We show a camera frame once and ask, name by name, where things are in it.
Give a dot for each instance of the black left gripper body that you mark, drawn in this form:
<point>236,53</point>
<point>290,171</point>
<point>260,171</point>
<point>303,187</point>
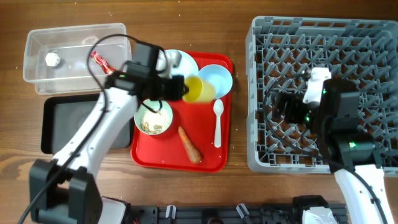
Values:
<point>178,87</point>

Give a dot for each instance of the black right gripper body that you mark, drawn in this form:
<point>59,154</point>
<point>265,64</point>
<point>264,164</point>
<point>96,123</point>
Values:
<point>286,106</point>

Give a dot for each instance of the yellow plastic cup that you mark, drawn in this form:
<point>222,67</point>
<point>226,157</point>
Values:
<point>199,90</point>

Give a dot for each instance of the red snack wrapper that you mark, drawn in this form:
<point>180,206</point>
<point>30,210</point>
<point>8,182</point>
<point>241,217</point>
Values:
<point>101,61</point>

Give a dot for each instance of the white plastic spoon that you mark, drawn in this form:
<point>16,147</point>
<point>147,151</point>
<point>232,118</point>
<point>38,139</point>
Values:
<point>218,109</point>

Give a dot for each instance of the light blue bowl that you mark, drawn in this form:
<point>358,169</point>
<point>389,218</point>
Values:
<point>219,76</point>

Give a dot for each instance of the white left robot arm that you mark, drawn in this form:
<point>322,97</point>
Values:
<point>64,189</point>

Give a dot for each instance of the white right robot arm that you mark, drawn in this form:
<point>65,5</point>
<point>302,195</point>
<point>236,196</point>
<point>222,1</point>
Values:
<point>351,154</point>

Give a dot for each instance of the grey dishwasher rack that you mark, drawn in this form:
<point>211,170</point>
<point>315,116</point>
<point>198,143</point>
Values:
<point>278,48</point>

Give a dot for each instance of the green bowl with rice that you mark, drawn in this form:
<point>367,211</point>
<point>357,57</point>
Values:
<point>153,117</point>

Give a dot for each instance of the light blue plate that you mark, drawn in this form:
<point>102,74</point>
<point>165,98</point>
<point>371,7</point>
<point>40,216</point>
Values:
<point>186,67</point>

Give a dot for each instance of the red plastic tray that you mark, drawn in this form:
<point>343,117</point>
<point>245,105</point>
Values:
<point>166,151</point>

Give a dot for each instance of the orange carrot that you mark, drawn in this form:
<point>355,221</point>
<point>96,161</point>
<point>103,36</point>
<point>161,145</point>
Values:
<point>192,152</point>

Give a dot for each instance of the black tray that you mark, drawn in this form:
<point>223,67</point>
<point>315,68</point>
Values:
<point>63,116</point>

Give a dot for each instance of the clear plastic storage box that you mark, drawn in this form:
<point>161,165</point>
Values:
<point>72,44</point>

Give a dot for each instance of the crumpled white paper ball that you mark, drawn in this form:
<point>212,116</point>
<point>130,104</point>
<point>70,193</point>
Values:
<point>52,59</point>

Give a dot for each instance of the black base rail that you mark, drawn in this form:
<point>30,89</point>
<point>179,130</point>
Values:
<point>302,209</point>

